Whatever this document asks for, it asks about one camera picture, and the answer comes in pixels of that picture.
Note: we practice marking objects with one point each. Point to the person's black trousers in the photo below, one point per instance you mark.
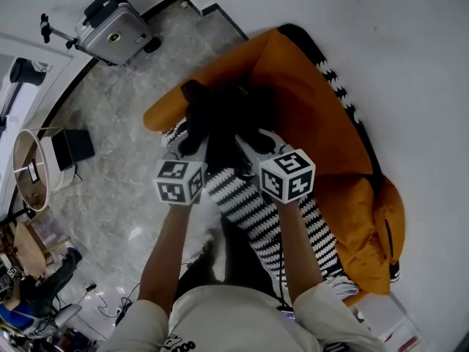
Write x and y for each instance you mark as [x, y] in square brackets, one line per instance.
[234, 262]

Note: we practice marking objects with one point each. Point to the white papers stack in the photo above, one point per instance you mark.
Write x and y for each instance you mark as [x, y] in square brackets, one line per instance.
[388, 325]

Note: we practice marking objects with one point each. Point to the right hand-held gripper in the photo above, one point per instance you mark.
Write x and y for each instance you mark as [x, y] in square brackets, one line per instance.
[286, 176]

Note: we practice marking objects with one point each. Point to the white crumpled cloth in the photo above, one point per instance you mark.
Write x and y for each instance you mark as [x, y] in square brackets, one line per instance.
[342, 287]

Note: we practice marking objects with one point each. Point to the black white striped cushion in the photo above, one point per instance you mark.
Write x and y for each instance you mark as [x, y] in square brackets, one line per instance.
[242, 204]

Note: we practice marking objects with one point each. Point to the orange sofa seat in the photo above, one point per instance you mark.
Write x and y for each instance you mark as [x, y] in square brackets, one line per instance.
[311, 123]

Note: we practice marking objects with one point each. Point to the black cylindrical bin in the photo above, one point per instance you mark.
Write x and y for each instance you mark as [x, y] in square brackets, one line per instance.
[26, 72]

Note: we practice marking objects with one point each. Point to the person's right forearm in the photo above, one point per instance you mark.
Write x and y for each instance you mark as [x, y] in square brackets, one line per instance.
[300, 248]

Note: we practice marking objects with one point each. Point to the silver hard-shell suitcase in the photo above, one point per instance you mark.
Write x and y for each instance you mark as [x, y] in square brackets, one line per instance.
[113, 31]

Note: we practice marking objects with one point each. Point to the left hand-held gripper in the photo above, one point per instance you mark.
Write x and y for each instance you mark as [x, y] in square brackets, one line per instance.
[177, 185]

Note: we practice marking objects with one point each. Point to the black charger plug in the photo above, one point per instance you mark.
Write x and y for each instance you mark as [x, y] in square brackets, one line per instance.
[91, 287]

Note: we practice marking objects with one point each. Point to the person's beige shirt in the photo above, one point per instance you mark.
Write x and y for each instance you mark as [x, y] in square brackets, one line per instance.
[234, 321]

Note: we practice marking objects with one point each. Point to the person's left forearm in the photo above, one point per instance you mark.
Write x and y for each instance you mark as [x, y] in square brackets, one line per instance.
[165, 255]

